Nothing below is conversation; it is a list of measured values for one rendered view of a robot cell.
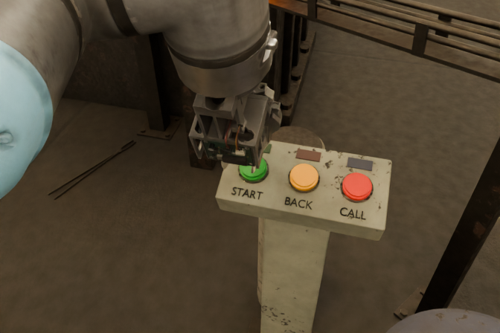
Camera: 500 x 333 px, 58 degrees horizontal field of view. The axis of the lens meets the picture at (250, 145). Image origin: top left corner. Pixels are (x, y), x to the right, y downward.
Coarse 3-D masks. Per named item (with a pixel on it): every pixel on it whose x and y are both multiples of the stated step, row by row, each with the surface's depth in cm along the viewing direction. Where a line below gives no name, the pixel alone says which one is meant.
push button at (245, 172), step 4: (264, 160) 66; (260, 164) 66; (264, 164) 66; (240, 168) 66; (244, 168) 66; (248, 168) 66; (260, 168) 65; (264, 168) 66; (240, 172) 66; (244, 172) 65; (248, 172) 65; (256, 172) 65; (260, 172) 65; (264, 172) 65; (244, 176) 65; (248, 176) 65; (252, 176) 65; (256, 176) 65; (260, 176) 65; (248, 180) 66; (252, 180) 65; (256, 180) 65
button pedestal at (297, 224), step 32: (288, 160) 67; (320, 160) 66; (384, 160) 66; (224, 192) 65; (256, 192) 65; (288, 192) 64; (320, 192) 64; (384, 192) 63; (288, 224) 67; (320, 224) 64; (352, 224) 62; (384, 224) 61; (288, 256) 73; (320, 256) 70; (288, 288) 79; (256, 320) 111; (288, 320) 86
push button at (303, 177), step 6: (294, 168) 65; (300, 168) 65; (306, 168) 65; (312, 168) 65; (294, 174) 64; (300, 174) 64; (306, 174) 64; (312, 174) 64; (294, 180) 64; (300, 180) 64; (306, 180) 64; (312, 180) 64; (294, 186) 64; (300, 186) 64; (306, 186) 63; (312, 186) 64
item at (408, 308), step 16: (496, 144) 75; (496, 160) 76; (496, 176) 78; (480, 192) 82; (496, 192) 79; (480, 208) 83; (496, 208) 81; (464, 224) 88; (480, 224) 85; (464, 240) 89; (480, 240) 87; (448, 256) 95; (464, 256) 91; (448, 272) 97; (464, 272) 96; (432, 288) 103; (448, 288) 99; (416, 304) 114; (432, 304) 105; (448, 304) 107
